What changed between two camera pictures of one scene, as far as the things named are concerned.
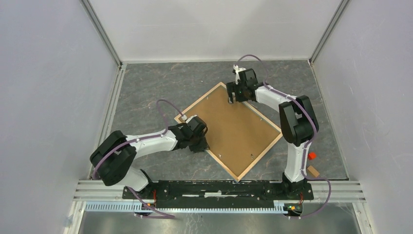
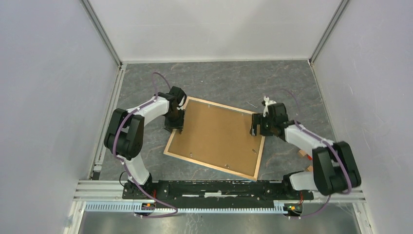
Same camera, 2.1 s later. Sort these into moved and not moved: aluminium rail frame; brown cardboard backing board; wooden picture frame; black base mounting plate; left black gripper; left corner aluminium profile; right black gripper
Moved: brown cardboard backing board; right black gripper; left black gripper; wooden picture frame
Not moved: left corner aluminium profile; aluminium rail frame; black base mounting plate
